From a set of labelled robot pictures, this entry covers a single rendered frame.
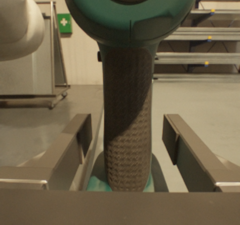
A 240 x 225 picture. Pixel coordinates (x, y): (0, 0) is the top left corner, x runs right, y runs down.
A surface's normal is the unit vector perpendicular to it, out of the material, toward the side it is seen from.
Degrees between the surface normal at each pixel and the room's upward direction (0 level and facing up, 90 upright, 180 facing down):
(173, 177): 0
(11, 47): 128
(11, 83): 78
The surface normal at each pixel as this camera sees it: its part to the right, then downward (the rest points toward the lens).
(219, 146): 0.00, -0.96
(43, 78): 0.03, 0.07
